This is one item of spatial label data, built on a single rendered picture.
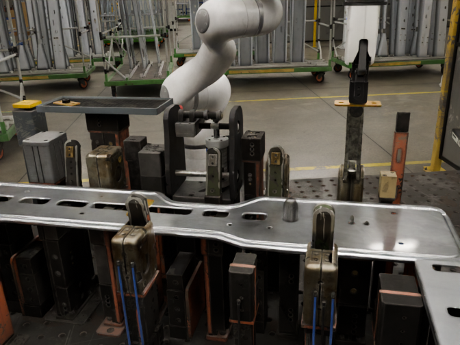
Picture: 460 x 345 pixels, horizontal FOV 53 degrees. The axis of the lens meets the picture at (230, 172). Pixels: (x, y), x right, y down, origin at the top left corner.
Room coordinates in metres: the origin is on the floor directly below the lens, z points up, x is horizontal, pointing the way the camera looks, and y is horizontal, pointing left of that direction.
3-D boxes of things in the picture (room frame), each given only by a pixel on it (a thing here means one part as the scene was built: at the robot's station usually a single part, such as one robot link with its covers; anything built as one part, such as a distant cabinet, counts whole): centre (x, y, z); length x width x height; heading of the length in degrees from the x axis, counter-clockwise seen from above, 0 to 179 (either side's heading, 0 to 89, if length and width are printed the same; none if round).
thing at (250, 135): (1.11, -0.06, 0.91); 0.07 x 0.05 x 0.42; 167
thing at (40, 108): (1.33, 0.36, 1.16); 0.37 x 0.14 x 0.02; 77
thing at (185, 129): (1.13, 0.06, 0.94); 0.18 x 0.13 x 0.49; 77
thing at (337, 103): (0.85, -0.24, 1.26); 0.08 x 0.04 x 0.01; 77
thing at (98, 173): (1.14, 0.33, 0.89); 0.13 x 0.11 x 0.38; 167
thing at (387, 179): (0.95, -0.35, 0.88); 0.04 x 0.04 x 0.36; 77
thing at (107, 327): (0.97, 0.28, 0.84); 0.17 x 0.06 x 0.29; 167
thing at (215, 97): (1.52, 0.08, 1.10); 0.19 x 0.12 x 0.24; 119
